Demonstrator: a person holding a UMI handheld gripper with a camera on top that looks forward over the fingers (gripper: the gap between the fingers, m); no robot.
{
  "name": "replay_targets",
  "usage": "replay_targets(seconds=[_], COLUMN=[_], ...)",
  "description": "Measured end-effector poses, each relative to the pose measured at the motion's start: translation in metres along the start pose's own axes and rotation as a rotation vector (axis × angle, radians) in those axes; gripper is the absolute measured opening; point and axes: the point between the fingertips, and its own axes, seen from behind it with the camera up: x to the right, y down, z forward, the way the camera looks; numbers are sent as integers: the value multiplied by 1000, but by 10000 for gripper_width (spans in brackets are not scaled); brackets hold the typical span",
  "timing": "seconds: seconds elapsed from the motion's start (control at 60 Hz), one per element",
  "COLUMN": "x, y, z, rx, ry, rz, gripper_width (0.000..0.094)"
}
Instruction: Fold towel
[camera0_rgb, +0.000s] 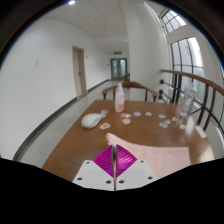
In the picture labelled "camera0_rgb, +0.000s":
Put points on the pink towel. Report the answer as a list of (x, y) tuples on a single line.
[(160, 155)]

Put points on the beige single door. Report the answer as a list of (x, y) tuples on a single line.
[(79, 71)]

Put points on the round ceiling light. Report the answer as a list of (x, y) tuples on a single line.
[(71, 2)]

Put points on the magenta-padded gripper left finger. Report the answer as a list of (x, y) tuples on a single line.
[(90, 175)]

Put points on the white pump bottle orange label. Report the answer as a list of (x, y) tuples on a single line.
[(119, 100)]

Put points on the arched grid window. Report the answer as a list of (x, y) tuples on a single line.
[(173, 20)]

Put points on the glazed double door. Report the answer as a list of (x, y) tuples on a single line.
[(118, 68)]

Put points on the tall dark-framed window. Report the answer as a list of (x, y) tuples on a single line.
[(186, 60)]

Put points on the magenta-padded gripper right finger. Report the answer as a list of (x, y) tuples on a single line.
[(138, 176)]

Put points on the wooden chair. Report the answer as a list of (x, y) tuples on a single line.
[(133, 85)]

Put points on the wooden handrail black balusters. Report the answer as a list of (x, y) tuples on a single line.
[(200, 80)]

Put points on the white paper card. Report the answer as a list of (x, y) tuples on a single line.
[(200, 131)]

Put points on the green exit sign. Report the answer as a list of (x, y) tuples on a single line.
[(117, 52)]

